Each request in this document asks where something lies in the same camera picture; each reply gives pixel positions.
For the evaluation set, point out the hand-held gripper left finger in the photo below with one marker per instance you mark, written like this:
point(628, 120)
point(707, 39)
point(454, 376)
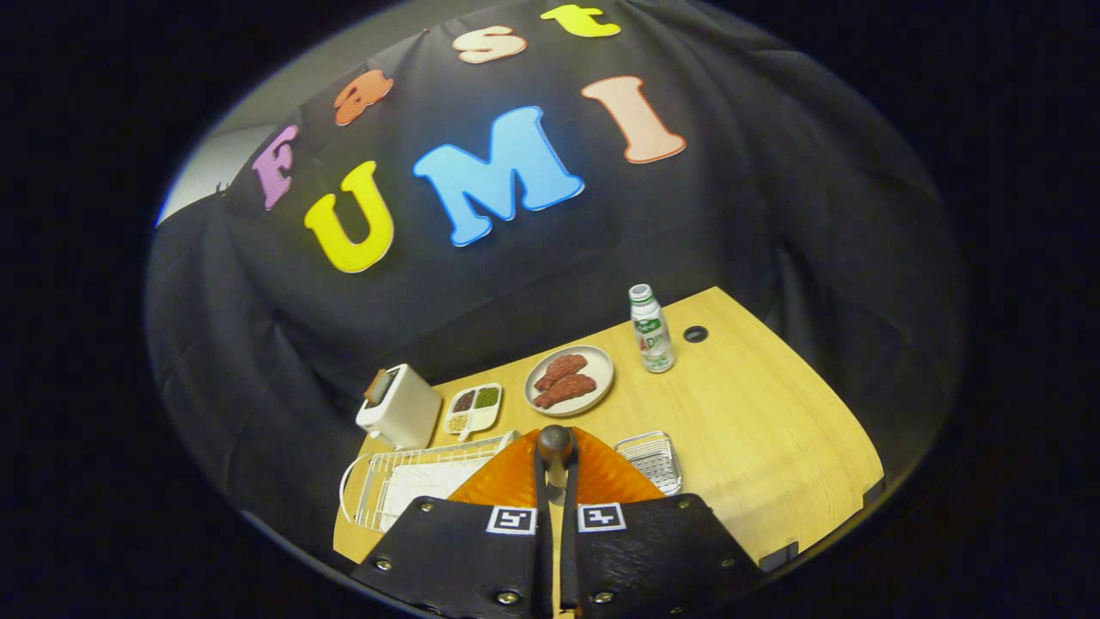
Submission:
point(542, 550)

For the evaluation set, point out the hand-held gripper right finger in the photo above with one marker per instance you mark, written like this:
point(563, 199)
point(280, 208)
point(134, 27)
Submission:
point(569, 550)

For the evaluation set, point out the beige plate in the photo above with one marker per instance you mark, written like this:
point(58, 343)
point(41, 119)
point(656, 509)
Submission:
point(597, 365)

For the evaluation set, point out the white drip tray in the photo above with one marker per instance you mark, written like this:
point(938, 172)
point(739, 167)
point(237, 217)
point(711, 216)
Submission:
point(421, 486)

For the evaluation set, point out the divided snack tray with beans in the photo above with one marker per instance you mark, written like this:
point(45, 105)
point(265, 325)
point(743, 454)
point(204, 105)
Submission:
point(481, 417)

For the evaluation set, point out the brown meat piece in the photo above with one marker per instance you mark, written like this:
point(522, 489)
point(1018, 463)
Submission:
point(565, 391)
point(560, 370)

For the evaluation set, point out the cream toaster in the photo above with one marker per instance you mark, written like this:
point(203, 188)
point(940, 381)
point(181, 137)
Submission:
point(408, 413)

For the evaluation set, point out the white drink bottle green label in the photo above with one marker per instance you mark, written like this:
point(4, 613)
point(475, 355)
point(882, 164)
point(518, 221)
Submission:
point(653, 340)

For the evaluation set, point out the toast slice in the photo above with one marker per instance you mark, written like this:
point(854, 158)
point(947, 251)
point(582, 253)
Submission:
point(376, 387)

